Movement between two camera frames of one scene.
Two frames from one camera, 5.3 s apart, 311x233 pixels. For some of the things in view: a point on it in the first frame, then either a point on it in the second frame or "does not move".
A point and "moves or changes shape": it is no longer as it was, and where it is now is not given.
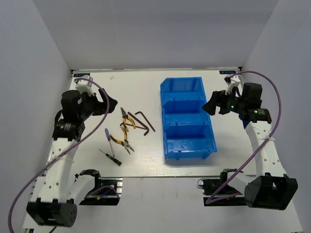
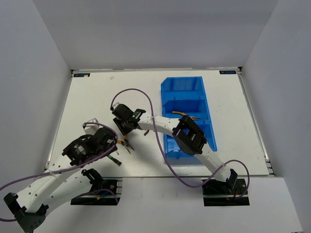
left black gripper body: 92,106 to 99,150
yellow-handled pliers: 125,143 does not move
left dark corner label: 80,74 does not move
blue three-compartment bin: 187,128 does not move
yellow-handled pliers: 125,116 moves or changes shape
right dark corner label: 227,72 does not move
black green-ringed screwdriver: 119,163 does not move
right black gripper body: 229,103 to 122,125
